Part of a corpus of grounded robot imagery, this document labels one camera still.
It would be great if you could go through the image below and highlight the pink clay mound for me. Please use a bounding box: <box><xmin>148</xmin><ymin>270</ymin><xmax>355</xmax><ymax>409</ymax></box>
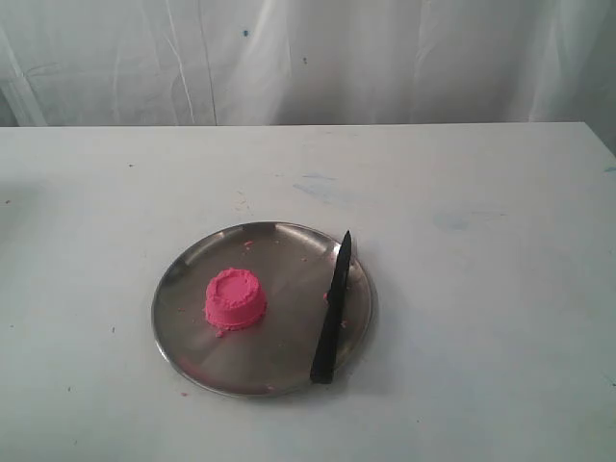
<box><xmin>203</xmin><ymin>268</ymin><xmax>268</xmax><ymax>338</ymax></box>

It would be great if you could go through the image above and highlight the black knife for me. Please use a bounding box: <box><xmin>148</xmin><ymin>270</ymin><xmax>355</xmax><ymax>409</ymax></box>
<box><xmin>310</xmin><ymin>230</ymin><xmax>352</xmax><ymax>384</ymax></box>

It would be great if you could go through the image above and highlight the round steel plate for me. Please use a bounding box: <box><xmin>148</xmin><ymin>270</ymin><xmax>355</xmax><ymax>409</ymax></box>
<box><xmin>151</xmin><ymin>220</ymin><xmax>377</xmax><ymax>399</ymax></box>

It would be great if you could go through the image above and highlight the white backdrop curtain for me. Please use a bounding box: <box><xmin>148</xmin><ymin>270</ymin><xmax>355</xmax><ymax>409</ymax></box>
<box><xmin>1</xmin><ymin>1</ymin><xmax>615</xmax><ymax>147</ymax></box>

